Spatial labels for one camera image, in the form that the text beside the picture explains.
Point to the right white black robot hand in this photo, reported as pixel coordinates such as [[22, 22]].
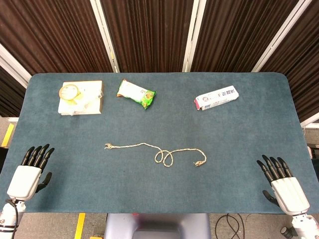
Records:
[[289, 191]]

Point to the white pink toothpaste box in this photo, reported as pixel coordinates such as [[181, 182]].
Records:
[[216, 97]]

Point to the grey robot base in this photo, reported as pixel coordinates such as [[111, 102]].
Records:
[[157, 226]]

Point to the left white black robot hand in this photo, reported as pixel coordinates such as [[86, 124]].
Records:
[[23, 179]]

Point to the green white snack bag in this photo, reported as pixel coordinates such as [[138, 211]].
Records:
[[136, 94]]

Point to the yellow floor tape strip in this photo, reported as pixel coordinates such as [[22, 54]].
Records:
[[80, 225], [7, 135]]

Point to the blue felt table mat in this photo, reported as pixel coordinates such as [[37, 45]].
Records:
[[159, 143]]

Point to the small white tube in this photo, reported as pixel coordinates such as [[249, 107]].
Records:
[[96, 97]]

